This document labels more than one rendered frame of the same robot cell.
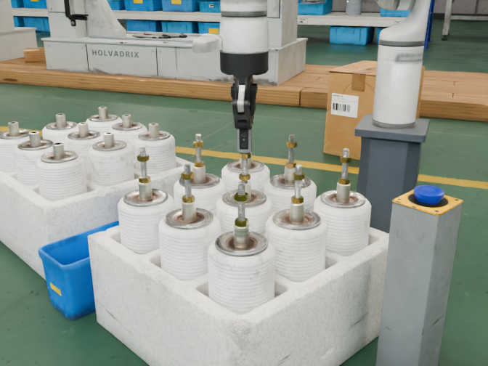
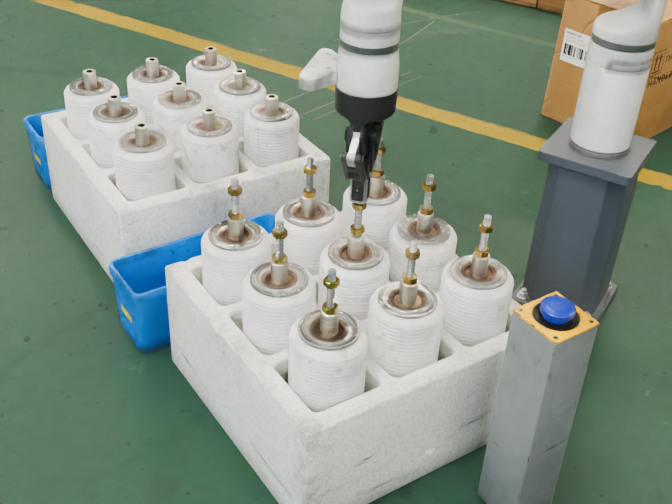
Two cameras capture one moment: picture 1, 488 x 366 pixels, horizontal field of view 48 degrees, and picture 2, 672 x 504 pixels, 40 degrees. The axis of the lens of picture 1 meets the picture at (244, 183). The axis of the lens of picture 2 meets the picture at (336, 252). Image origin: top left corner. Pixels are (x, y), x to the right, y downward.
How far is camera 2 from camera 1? 0.40 m
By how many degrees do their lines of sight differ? 16
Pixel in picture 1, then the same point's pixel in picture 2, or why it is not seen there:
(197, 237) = (283, 308)
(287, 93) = not seen: outside the picture
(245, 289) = (324, 384)
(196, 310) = (269, 396)
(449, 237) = (575, 363)
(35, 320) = (102, 346)
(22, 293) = (89, 304)
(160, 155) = (275, 142)
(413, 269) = (525, 391)
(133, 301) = (209, 357)
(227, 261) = (306, 353)
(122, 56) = not seen: outside the picture
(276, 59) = not seen: outside the picture
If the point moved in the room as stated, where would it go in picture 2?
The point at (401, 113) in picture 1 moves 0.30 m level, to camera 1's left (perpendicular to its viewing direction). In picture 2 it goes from (606, 139) to (406, 115)
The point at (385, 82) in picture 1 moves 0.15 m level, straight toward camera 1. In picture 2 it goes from (589, 93) to (566, 134)
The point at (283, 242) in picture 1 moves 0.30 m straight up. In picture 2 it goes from (384, 328) to (405, 107)
